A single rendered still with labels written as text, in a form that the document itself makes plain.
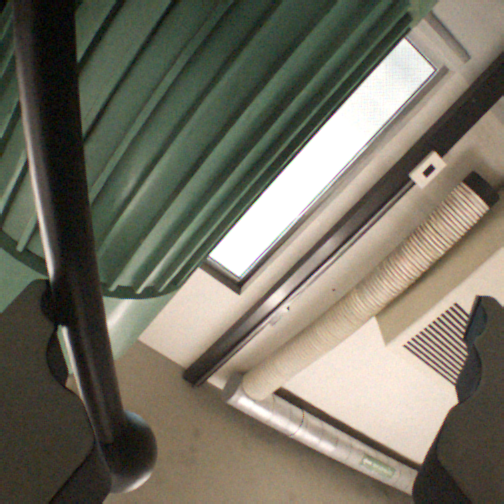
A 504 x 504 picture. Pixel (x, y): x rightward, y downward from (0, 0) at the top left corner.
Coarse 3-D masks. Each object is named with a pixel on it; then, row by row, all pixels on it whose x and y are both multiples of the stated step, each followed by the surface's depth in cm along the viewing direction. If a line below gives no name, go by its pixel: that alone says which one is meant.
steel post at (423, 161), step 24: (480, 96) 126; (456, 120) 131; (432, 144) 136; (408, 168) 141; (432, 168) 137; (384, 192) 146; (360, 216) 151; (336, 240) 156; (312, 264) 162; (288, 288) 168; (264, 312) 174; (240, 336) 182; (216, 360) 190
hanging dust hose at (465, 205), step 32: (480, 192) 133; (448, 224) 140; (416, 256) 147; (352, 288) 169; (384, 288) 155; (320, 320) 171; (352, 320) 162; (288, 352) 178; (320, 352) 172; (256, 384) 186
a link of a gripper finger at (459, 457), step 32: (480, 320) 10; (480, 352) 9; (480, 384) 8; (448, 416) 7; (480, 416) 7; (448, 448) 6; (480, 448) 6; (416, 480) 7; (448, 480) 6; (480, 480) 6
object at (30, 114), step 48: (48, 0) 7; (48, 48) 7; (48, 96) 8; (48, 144) 8; (48, 192) 9; (48, 240) 10; (96, 288) 11; (96, 336) 11; (96, 384) 12; (96, 432) 13; (144, 432) 15; (144, 480) 14
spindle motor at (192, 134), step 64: (128, 0) 12; (192, 0) 12; (256, 0) 12; (320, 0) 13; (384, 0) 13; (0, 64) 15; (128, 64) 13; (192, 64) 13; (256, 64) 14; (320, 64) 15; (0, 128) 15; (128, 128) 14; (192, 128) 15; (256, 128) 16; (320, 128) 20; (0, 192) 16; (128, 192) 16; (192, 192) 17; (256, 192) 20; (0, 256) 17; (128, 256) 18; (192, 256) 22; (128, 320) 22
